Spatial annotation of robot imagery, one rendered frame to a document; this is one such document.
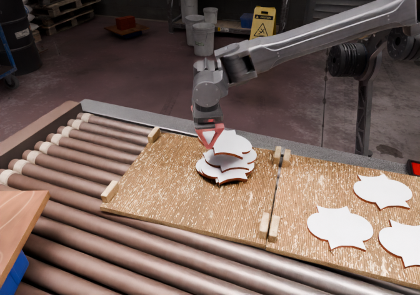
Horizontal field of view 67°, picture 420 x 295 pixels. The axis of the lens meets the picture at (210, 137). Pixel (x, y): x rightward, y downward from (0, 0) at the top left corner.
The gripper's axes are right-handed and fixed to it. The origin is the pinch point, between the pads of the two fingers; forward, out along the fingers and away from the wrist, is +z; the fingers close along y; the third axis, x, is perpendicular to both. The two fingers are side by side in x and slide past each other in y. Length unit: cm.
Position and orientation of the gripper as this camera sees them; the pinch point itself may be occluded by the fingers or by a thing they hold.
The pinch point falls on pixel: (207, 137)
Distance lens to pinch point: 81.6
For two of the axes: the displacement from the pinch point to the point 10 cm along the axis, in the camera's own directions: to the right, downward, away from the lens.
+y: 1.4, 5.7, -8.1
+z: 0.1, 8.2, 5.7
